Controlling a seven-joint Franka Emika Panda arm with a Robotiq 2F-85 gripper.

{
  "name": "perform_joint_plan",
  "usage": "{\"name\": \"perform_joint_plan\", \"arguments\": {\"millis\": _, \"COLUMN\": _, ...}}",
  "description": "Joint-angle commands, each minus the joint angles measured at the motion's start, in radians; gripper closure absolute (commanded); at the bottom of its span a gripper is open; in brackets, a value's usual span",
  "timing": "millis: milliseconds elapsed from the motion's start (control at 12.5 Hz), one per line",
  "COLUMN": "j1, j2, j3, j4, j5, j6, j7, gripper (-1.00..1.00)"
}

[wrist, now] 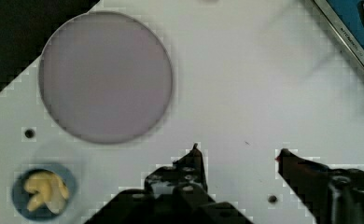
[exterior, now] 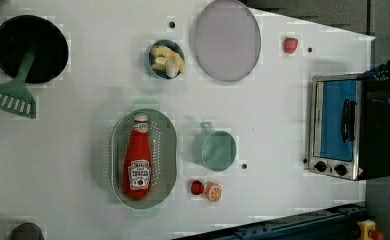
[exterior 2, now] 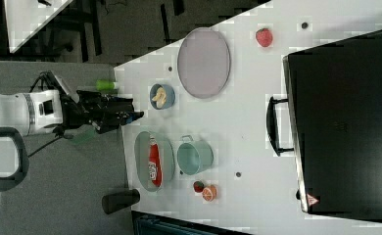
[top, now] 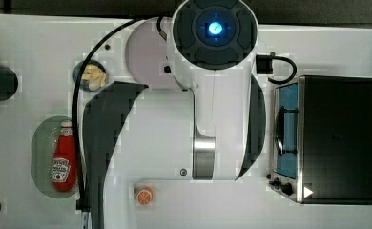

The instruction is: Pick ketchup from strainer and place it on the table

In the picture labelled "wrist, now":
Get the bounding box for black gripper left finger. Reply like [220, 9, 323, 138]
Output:
[84, 145, 253, 224]

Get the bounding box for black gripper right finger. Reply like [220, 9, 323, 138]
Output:
[276, 148, 364, 224]

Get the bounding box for yellow banana pieces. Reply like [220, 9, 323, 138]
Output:
[23, 171, 70, 214]

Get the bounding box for lavender round plate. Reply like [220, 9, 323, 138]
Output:
[38, 12, 174, 144]

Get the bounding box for small blue bowl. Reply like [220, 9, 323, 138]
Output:
[10, 163, 77, 222]

